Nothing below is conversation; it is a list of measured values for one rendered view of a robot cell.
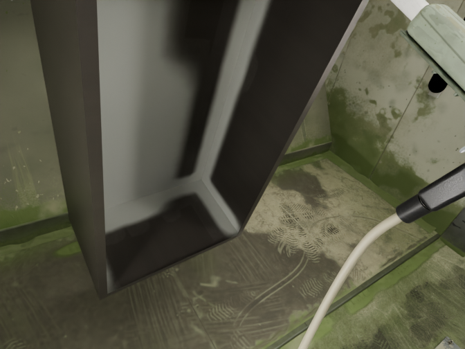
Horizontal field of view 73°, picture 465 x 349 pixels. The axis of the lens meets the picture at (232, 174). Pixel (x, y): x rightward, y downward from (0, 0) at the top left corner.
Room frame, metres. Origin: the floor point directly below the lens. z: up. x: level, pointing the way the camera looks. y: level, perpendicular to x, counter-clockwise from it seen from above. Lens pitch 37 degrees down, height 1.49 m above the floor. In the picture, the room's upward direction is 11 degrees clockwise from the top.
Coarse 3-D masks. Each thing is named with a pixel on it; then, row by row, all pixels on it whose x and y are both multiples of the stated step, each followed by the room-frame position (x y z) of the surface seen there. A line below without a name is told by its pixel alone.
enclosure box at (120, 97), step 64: (64, 0) 0.45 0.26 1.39; (128, 0) 0.82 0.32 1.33; (192, 0) 0.93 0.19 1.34; (256, 0) 1.08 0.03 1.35; (320, 0) 0.90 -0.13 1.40; (64, 64) 0.50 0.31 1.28; (128, 64) 0.85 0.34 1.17; (192, 64) 0.99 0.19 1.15; (256, 64) 1.03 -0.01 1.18; (320, 64) 0.85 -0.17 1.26; (64, 128) 0.59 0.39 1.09; (128, 128) 0.89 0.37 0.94; (192, 128) 1.07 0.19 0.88; (256, 128) 0.99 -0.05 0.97; (64, 192) 0.77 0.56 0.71; (128, 192) 0.95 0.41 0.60; (192, 192) 1.11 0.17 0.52; (256, 192) 0.93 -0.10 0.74; (128, 256) 0.72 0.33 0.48; (192, 256) 0.79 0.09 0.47
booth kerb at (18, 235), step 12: (324, 144) 2.47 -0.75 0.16; (288, 156) 2.20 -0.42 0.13; (300, 156) 2.30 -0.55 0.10; (60, 216) 1.12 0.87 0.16; (12, 228) 0.98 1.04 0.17; (24, 228) 1.01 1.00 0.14; (36, 228) 1.04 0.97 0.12; (48, 228) 1.08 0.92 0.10; (60, 228) 1.11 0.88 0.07; (0, 240) 0.94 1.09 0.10; (12, 240) 0.97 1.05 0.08; (24, 240) 1.00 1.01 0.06
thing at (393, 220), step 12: (396, 216) 0.37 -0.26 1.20; (384, 228) 0.37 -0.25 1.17; (372, 240) 0.38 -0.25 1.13; (360, 252) 0.38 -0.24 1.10; (348, 264) 0.38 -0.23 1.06; (336, 276) 0.38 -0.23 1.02; (336, 288) 0.36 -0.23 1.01; (324, 300) 0.36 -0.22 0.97; (324, 312) 0.35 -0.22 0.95; (312, 324) 0.34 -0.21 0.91; (312, 336) 0.33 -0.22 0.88; (300, 348) 0.32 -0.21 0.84
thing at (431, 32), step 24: (408, 0) 0.46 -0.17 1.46; (432, 24) 0.42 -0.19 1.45; (456, 24) 0.41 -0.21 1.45; (432, 48) 0.41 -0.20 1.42; (456, 48) 0.39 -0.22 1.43; (432, 72) 0.40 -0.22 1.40; (456, 72) 0.38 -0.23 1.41; (456, 168) 0.34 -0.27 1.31; (432, 192) 0.34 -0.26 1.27; (456, 192) 0.33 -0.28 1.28; (408, 216) 0.35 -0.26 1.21
